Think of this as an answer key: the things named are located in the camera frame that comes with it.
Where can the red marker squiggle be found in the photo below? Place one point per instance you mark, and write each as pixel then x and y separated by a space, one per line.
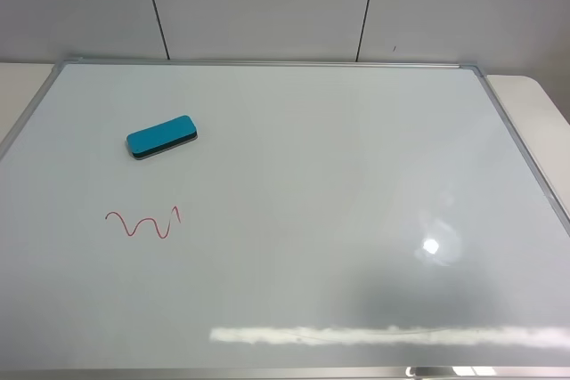
pixel 131 230

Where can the white aluminium-framed whiteboard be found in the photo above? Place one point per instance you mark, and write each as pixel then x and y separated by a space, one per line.
pixel 339 221

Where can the teal whiteboard eraser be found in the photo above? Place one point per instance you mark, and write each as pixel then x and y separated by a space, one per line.
pixel 155 139

